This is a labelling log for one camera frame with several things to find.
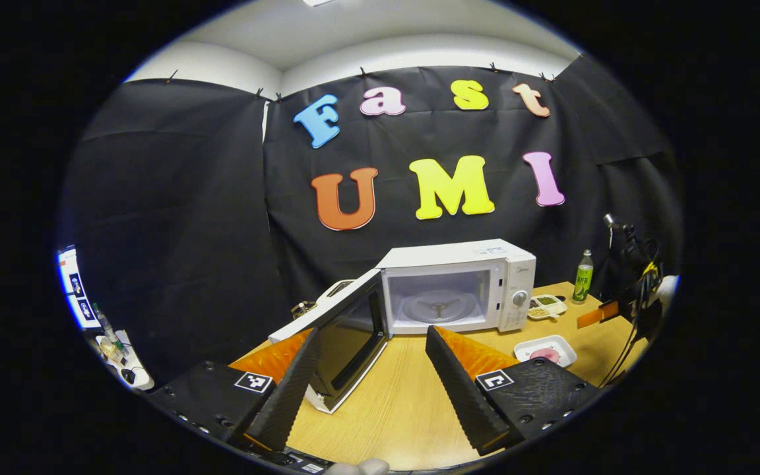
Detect white microwave oven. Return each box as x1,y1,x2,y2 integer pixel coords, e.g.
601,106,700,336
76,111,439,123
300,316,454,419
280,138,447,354
268,239,537,415

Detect white side desk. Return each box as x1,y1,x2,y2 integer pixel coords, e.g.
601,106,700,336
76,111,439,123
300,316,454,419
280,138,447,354
95,329,155,391

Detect black backdrop cloth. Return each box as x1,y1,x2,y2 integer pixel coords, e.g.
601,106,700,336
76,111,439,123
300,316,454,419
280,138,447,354
57,54,684,387

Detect green drink bottle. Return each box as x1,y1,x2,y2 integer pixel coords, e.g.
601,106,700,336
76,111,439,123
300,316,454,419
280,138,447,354
572,249,594,305

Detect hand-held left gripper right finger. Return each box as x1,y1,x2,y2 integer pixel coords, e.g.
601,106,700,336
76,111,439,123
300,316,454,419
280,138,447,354
425,325,602,457

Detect white toaster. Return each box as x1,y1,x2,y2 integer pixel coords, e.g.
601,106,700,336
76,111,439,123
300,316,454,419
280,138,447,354
316,278,356,305

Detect glass turntable plate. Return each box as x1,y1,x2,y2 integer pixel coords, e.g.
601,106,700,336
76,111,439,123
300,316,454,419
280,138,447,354
401,290,480,324

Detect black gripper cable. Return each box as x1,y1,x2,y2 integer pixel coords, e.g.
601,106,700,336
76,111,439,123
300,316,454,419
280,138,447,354
599,317,648,388

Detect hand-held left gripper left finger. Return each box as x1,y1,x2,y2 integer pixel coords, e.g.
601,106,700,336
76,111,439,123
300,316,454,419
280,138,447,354
146,328,323,453

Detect computer monitor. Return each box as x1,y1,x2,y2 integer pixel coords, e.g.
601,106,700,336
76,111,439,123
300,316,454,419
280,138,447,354
57,245,101,329

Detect divided dish of beans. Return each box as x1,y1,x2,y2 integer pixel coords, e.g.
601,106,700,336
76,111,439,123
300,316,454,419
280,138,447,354
528,294,568,321

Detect white rectangular plate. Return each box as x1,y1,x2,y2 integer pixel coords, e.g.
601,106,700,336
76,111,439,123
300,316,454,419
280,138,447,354
514,334,577,368

